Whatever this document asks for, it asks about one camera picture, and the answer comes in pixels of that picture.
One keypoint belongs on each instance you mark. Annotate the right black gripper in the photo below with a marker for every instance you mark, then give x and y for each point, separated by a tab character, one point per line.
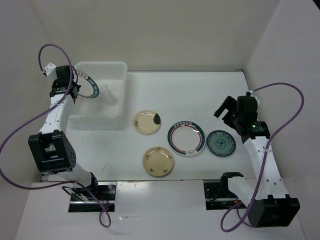
230	104

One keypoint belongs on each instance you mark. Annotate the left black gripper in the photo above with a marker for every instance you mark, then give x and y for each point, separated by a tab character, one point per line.
55	85

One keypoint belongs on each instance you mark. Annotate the white plate dark green rim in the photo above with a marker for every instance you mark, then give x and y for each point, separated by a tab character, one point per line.
88	87

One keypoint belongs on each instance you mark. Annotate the clear glass cup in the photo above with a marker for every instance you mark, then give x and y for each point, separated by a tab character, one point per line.
107	96

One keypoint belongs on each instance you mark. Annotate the white plate red green rim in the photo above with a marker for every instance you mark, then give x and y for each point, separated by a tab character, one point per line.
186	138

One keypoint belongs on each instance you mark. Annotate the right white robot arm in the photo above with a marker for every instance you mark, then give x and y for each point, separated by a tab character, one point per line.
269	204

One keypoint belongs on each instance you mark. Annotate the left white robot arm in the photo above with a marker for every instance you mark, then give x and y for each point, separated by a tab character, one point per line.
50	147

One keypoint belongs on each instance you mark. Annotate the white plastic bin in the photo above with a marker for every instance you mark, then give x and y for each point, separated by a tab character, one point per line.
93	113

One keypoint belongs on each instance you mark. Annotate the teal patterned small plate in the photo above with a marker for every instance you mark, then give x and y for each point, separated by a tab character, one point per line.
221	143

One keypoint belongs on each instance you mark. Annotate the beige plate with black patch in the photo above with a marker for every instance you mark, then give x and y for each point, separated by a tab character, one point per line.
147	122

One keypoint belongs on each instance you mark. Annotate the beige plate with red marks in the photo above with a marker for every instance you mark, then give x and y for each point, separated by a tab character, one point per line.
158	162

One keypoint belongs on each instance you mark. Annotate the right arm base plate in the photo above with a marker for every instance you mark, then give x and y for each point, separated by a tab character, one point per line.
216	198

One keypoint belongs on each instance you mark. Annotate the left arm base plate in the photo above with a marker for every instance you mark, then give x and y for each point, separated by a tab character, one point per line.
82	202

